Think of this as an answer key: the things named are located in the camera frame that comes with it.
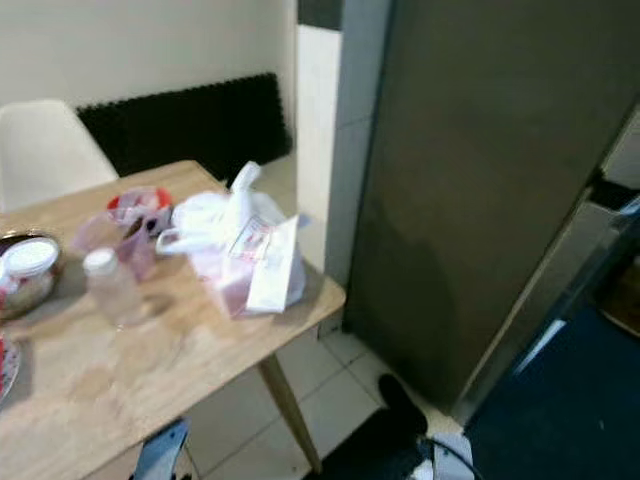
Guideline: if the white plastic bag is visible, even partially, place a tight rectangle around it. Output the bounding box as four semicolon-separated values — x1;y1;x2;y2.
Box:
157;160;311;319

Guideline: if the clear bottle white cap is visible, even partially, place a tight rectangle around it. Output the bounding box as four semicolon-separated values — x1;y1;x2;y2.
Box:
82;248;147;329

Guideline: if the patterned round plate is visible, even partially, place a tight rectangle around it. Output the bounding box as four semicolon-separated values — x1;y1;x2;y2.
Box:
0;338;24;403

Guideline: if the red rimmed bowl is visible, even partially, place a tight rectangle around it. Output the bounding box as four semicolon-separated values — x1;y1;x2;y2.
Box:
105;186;174;236

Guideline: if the round metal bowl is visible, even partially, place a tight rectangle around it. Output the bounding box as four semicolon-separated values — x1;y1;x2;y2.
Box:
0;232;63;321

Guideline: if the pink package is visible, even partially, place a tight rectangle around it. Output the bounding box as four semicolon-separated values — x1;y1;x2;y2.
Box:
193;250;254;319

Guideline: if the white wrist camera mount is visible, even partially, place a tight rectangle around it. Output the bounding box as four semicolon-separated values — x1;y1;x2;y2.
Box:
418;432;476;480
133;418;191;480

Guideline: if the grey two-door fridge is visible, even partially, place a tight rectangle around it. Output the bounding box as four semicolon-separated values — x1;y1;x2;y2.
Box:
345;0;640;426

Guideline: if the pink translucent cup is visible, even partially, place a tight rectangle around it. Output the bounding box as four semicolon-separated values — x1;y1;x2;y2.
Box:
70;210;156;283

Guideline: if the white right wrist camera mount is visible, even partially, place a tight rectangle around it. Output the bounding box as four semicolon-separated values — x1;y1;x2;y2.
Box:
418;432;476;480

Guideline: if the light wooden table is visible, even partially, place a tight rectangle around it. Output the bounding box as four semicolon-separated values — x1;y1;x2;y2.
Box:
0;160;346;480

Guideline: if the black robot foot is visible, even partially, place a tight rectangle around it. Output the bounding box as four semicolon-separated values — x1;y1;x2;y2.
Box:
303;374;431;480

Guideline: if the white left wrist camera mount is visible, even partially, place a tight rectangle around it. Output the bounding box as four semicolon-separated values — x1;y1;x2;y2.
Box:
133;418;191;480

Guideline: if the black acoustic foam panel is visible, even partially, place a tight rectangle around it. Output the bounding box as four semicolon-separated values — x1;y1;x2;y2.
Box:
76;72;294;181

